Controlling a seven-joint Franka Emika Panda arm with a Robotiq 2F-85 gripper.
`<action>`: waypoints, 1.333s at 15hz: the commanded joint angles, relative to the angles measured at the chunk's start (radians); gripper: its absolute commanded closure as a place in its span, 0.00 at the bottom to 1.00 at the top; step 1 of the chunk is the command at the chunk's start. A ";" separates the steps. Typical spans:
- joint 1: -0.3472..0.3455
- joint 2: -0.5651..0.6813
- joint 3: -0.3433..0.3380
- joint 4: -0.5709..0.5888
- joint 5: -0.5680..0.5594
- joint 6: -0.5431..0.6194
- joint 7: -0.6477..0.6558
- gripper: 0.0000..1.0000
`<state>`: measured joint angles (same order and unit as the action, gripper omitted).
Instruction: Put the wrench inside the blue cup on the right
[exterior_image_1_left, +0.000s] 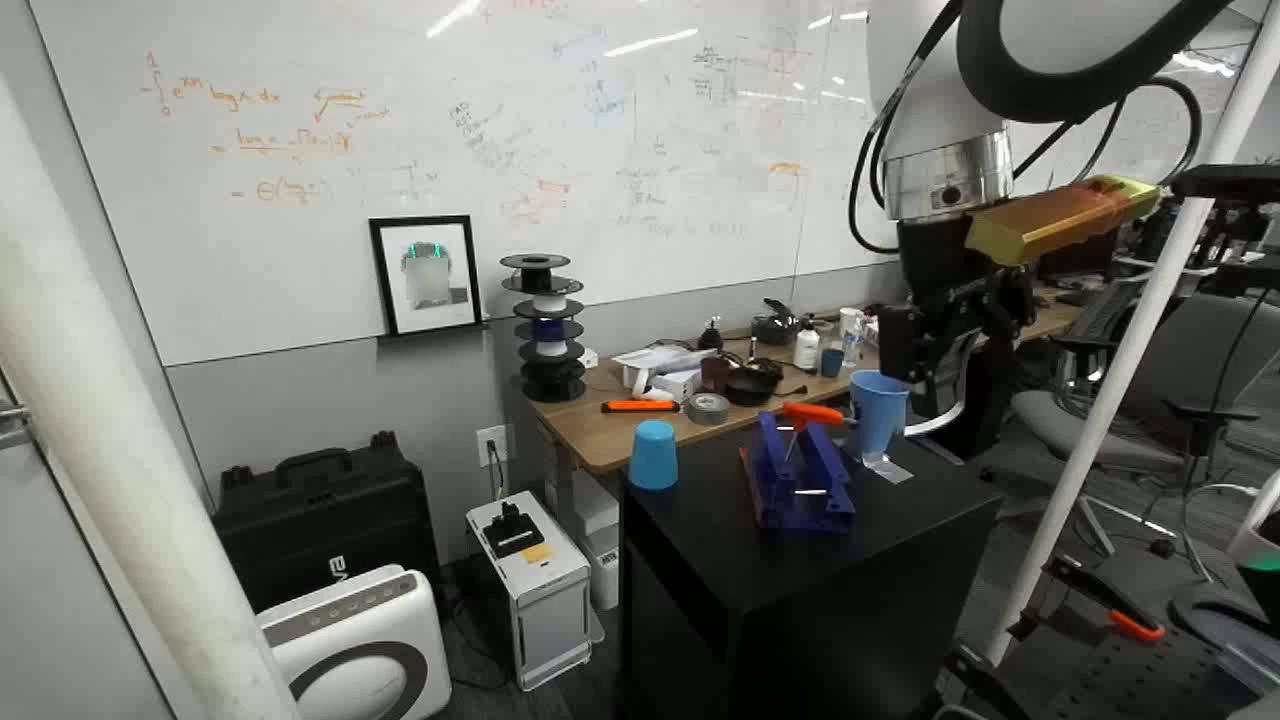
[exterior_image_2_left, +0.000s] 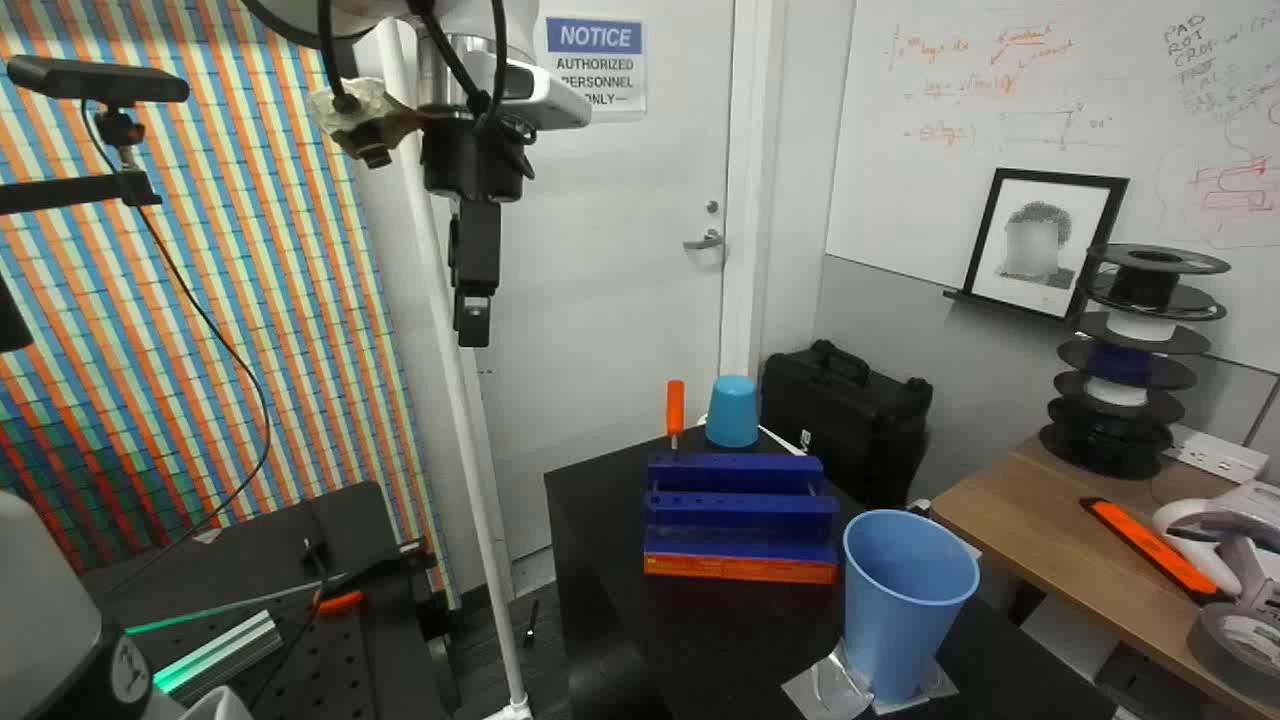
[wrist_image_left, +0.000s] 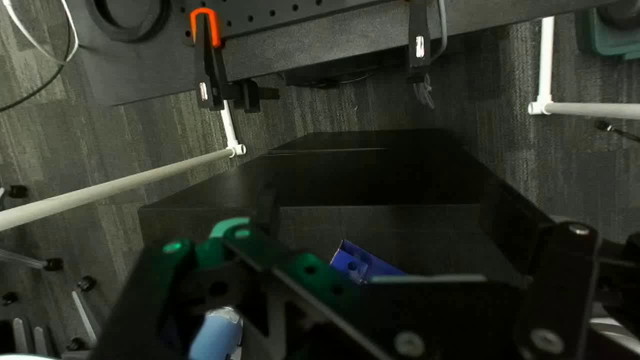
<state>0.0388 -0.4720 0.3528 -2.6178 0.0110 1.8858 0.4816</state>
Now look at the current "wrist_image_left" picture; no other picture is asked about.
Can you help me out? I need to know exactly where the dark blue plastic cup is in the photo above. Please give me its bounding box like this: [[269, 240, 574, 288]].
[[329, 239, 408, 285]]

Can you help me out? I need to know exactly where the light blue cup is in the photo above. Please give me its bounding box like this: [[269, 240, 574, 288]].
[[188, 306, 245, 360]]

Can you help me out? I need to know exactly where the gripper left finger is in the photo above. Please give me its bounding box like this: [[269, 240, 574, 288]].
[[92, 233, 521, 360]]

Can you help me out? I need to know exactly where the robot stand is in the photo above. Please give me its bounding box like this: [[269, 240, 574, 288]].
[[65, 0, 618, 107]]

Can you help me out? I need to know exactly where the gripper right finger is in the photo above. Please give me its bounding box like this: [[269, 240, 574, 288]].
[[515, 222, 640, 360]]

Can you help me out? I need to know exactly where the black clamp with orange handle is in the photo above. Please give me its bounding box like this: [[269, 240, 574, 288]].
[[189, 7, 281, 114]]

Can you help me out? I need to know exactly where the teal base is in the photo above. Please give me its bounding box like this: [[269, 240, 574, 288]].
[[574, 7, 640, 61]]

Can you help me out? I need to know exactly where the white cable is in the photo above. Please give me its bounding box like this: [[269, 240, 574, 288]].
[[0, 0, 80, 66]]

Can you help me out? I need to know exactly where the black cable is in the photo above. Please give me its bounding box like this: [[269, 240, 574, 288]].
[[0, 45, 73, 114]]

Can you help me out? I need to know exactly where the white pipe frame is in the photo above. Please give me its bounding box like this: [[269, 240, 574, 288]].
[[528, 16, 640, 121], [0, 99, 247, 232]]

